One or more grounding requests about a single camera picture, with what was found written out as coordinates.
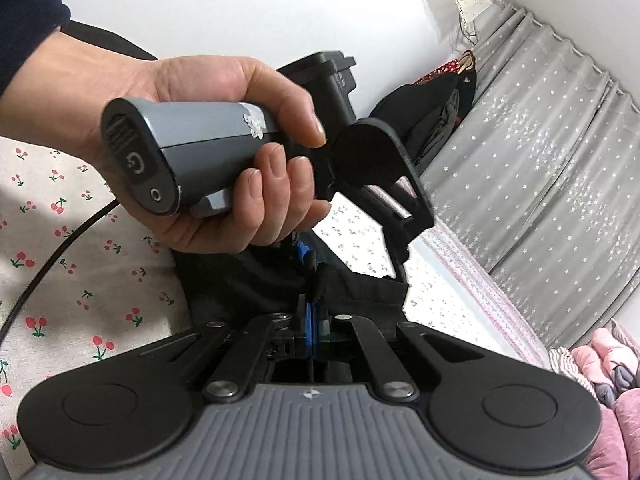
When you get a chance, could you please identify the grey folded cloth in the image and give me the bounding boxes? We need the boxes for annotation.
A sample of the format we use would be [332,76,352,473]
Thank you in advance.
[595,365,632,407]

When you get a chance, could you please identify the grey striped cloth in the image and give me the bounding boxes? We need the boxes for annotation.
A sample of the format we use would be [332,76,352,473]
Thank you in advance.
[547,347,581,376]

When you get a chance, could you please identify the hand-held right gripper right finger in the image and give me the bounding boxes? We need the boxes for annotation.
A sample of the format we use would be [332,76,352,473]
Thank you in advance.
[312,305,488,403]

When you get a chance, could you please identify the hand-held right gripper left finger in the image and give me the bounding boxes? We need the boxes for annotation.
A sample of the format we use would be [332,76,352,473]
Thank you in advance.
[135,295,313,403]

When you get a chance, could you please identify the grey star print curtain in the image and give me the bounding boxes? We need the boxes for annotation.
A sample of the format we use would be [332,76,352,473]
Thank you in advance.
[420,0,640,351]

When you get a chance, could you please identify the pink striped blanket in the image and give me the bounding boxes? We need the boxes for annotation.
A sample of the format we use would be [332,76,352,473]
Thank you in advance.
[425,225,551,366]

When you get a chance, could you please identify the red patterned garment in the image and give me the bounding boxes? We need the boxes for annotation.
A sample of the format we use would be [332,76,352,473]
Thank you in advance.
[412,50,476,86]

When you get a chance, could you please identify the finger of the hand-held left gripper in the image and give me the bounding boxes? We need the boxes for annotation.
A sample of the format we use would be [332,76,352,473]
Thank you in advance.
[340,180,436,281]
[292,240,321,286]

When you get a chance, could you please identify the black hanging coat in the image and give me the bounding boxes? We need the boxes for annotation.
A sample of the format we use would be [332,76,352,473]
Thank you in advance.
[367,77,476,171]

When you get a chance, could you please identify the person's left forearm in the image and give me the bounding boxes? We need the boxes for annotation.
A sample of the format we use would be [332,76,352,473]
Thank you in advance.
[0,0,156,133]

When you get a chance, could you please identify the black cable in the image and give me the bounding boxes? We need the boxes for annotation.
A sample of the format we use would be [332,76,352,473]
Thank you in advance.
[0,199,121,338]

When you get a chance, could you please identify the black pants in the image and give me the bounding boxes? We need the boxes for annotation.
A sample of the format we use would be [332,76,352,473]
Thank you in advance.
[172,230,411,331]

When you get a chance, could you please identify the mauve pillow with grey trim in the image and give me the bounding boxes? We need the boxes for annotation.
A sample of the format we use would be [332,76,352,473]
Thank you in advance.
[610,319,640,358]

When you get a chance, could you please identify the cherry print bed sheet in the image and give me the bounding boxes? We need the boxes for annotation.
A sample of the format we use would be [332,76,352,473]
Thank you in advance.
[0,135,451,466]

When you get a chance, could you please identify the person's left hand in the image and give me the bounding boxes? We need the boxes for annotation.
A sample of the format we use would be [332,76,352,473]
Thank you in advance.
[82,55,333,255]

